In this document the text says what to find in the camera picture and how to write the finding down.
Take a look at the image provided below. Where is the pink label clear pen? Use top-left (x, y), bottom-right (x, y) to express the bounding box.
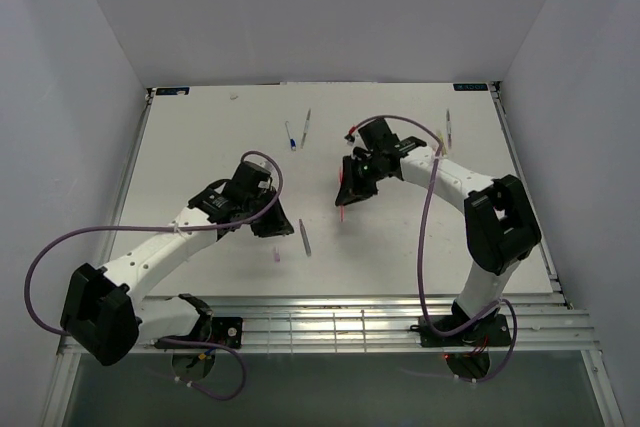
top-left (445, 109), bottom-right (453, 150)

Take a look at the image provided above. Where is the yellow highlighter pen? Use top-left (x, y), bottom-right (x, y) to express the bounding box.
top-left (436, 129), bottom-right (448, 156)

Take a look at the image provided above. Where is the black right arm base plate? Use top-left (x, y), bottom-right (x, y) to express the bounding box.
top-left (410, 304), bottom-right (512, 347)

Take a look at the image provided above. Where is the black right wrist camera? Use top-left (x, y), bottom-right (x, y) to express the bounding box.
top-left (358, 118), bottom-right (399, 152)

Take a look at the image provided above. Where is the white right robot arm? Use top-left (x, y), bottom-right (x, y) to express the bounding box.
top-left (335, 137), bottom-right (542, 344)

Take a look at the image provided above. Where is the dark blue corner sticker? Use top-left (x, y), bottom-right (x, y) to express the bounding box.
top-left (453, 83), bottom-right (489, 92)
top-left (155, 87), bottom-right (190, 96)

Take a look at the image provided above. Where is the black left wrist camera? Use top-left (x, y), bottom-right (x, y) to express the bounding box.
top-left (227, 160), bottom-right (271, 196)

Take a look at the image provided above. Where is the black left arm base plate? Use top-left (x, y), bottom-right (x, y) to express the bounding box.
top-left (153, 316), bottom-right (244, 349)

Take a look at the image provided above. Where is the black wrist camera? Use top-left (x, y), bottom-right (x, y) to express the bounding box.
top-left (358, 118), bottom-right (399, 152)
top-left (227, 160), bottom-right (271, 196)

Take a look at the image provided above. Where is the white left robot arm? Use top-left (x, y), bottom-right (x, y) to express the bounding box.
top-left (61, 182), bottom-right (294, 366)

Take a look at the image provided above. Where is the green label clear pen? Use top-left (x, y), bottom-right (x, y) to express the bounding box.
top-left (299, 108), bottom-right (312, 149)

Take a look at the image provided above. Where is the dark blue left corner sticker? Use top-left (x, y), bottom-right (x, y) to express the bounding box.
top-left (155, 87), bottom-right (190, 96)

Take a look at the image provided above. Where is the aluminium frame rail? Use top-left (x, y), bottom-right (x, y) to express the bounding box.
top-left (207, 293), bottom-right (600, 354)

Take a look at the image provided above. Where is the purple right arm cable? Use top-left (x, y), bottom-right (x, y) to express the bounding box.
top-left (344, 115), bottom-right (516, 384)

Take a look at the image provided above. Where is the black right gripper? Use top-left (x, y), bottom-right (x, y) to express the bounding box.
top-left (337, 152), bottom-right (386, 205)

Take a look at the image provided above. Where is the purple highlighter pen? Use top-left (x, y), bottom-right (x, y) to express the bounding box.
top-left (299, 218), bottom-right (312, 257)

